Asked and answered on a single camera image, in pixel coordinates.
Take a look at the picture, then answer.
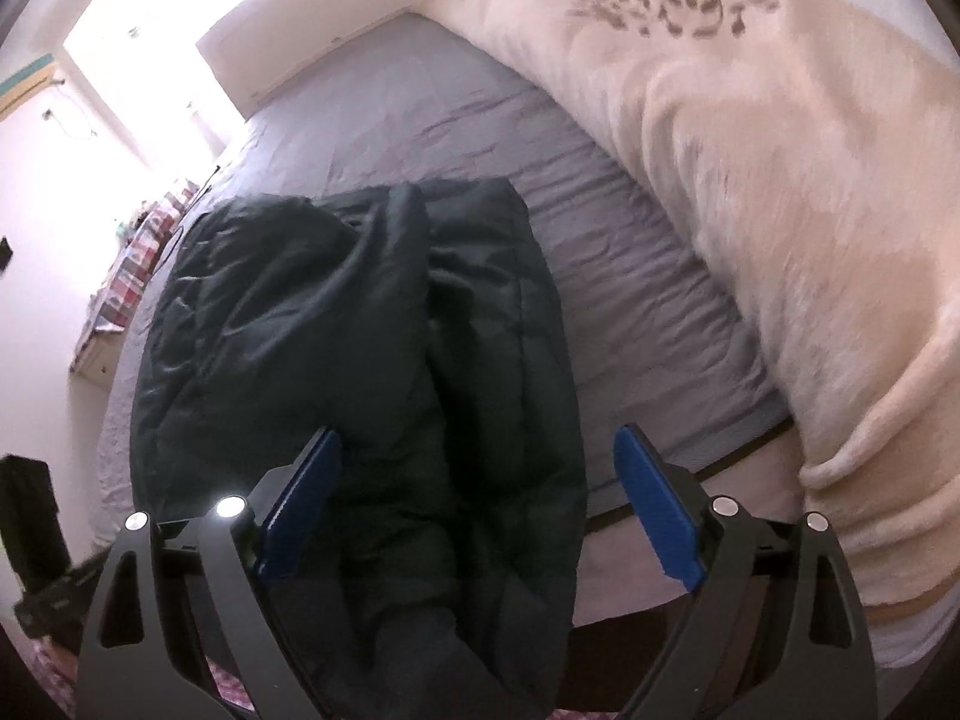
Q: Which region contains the pink plaid cloth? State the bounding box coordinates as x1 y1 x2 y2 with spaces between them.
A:
25 639 257 718

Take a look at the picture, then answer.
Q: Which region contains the dark green puffer jacket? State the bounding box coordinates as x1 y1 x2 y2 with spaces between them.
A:
135 192 586 718

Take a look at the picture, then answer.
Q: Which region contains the grey bed sheet mattress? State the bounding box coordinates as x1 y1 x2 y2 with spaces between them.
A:
94 16 794 624

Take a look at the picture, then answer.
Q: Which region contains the black device at left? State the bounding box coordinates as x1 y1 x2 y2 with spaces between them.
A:
2 455 107 655

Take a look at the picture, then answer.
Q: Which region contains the cream floral blanket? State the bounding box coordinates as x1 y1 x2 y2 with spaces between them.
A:
421 0 958 668

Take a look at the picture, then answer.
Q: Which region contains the white headboard panel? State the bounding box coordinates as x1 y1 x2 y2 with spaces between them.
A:
197 8 405 119

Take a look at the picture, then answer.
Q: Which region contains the white bedside cabinet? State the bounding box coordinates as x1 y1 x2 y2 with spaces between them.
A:
70 330 125 392

